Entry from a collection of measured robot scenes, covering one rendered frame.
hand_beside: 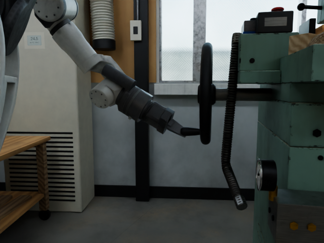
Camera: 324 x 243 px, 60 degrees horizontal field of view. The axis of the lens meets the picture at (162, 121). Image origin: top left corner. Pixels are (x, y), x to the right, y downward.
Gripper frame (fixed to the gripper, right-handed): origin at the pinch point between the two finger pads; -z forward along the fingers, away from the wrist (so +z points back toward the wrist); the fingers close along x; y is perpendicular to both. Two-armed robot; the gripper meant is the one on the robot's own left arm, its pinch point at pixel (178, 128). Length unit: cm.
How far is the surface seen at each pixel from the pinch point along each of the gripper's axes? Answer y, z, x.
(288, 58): 19.7, -12.8, 24.8
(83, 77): 20, 74, -98
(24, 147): -34, 64, -68
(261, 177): -5.8, -18.6, 25.8
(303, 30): 35.4, -14.4, 16.1
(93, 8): 58, 89, -81
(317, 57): 12.6, -13.9, 38.2
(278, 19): 30.3, -7.2, 21.1
